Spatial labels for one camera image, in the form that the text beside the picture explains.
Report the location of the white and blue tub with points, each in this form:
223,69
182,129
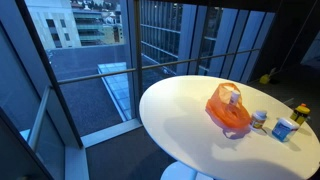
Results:
285,129

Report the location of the dark bottle with orange cap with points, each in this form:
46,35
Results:
300,113

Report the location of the window handrail bar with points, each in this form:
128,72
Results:
89,77

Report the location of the yellow object on floor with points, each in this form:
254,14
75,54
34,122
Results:
264,79

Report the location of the white bottle with orange label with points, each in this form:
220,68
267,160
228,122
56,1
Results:
258,119

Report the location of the orange plastic bag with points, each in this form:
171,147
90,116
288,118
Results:
218,106

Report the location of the small white bottle in bag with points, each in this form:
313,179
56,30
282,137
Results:
235,95

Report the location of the white round table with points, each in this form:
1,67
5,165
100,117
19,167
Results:
173,113

